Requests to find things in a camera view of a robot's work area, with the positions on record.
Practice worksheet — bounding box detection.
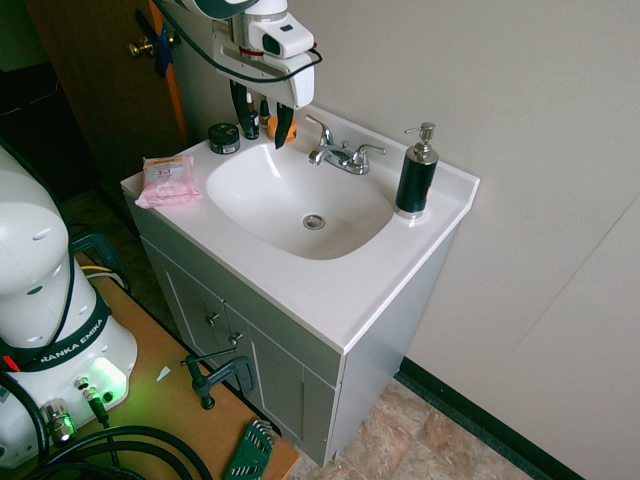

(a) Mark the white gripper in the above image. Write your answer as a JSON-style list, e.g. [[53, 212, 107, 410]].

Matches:
[[210, 23, 317, 151]]

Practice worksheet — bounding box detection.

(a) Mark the orange round container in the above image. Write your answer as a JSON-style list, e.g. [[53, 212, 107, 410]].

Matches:
[[266, 115, 299, 143]]

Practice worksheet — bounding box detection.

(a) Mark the black round jar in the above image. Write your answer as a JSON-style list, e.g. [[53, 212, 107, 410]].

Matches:
[[207, 122, 242, 155]]

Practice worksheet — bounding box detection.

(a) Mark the pink wipes packet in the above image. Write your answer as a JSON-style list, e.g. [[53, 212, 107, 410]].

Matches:
[[134, 155, 204, 210]]

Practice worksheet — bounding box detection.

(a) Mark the blue tape on door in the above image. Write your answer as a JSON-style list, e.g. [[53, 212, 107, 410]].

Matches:
[[134, 9, 175, 78]]

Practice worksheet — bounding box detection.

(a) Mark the brass door knob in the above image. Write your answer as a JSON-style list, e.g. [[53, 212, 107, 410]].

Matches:
[[127, 30, 182, 61]]

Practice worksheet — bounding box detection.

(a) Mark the white sink vanity top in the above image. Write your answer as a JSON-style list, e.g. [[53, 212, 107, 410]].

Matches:
[[120, 104, 482, 356]]

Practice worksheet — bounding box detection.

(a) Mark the black soap dispenser bottle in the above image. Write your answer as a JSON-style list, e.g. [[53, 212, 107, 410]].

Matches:
[[393, 121, 439, 221]]

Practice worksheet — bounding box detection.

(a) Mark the brown wooden door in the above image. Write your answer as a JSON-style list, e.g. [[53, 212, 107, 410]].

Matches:
[[23, 0, 189, 196]]

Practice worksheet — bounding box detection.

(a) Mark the dark green clamp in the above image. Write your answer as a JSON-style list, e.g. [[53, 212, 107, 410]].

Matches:
[[71, 233, 130, 293]]

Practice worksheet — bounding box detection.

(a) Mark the grey vanity cabinet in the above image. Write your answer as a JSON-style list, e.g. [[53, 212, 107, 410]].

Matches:
[[123, 190, 457, 469]]

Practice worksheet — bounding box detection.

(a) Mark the black C-clamp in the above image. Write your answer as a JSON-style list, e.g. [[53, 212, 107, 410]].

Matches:
[[180, 348, 256, 411]]

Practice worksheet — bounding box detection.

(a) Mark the wooden robot mounting board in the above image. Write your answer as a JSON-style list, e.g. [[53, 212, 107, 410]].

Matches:
[[19, 252, 302, 480]]

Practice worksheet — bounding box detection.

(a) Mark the green hex key set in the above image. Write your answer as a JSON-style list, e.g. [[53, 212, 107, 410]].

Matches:
[[221, 418, 276, 480]]

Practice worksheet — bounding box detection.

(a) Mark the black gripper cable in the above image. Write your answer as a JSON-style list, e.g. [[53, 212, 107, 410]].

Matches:
[[151, 0, 324, 85]]

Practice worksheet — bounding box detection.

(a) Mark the chrome two-handle faucet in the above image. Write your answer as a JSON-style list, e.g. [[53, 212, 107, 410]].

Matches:
[[304, 114, 388, 176]]

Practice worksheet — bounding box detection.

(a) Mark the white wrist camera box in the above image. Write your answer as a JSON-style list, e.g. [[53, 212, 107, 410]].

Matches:
[[248, 13, 316, 60]]

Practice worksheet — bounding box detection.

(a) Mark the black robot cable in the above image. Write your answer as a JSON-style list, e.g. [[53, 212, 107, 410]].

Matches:
[[0, 369, 215, 480]]

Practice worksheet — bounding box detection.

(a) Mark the black wall baseboard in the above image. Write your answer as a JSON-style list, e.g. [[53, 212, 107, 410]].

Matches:
[[397, 356, 587, 480]]

